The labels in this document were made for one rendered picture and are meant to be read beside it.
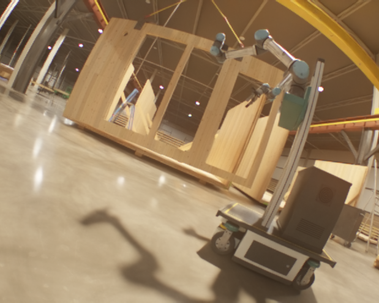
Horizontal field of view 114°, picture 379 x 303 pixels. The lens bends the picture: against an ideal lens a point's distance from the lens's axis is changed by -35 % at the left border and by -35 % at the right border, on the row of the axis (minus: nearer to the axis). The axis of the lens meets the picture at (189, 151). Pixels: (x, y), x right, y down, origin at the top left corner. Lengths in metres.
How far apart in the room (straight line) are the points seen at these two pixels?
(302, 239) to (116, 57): 4.66
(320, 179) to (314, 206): 0.18
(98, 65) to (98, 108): 1.08
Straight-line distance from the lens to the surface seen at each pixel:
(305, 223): 1.37
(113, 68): 4.65
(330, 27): 7.53
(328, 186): 1.39
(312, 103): 1.60
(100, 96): 4.52
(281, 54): 1.47
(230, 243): 1.40
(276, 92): 1.90
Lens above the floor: 0.60
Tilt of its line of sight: level
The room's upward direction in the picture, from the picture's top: 24 degrees clockwise
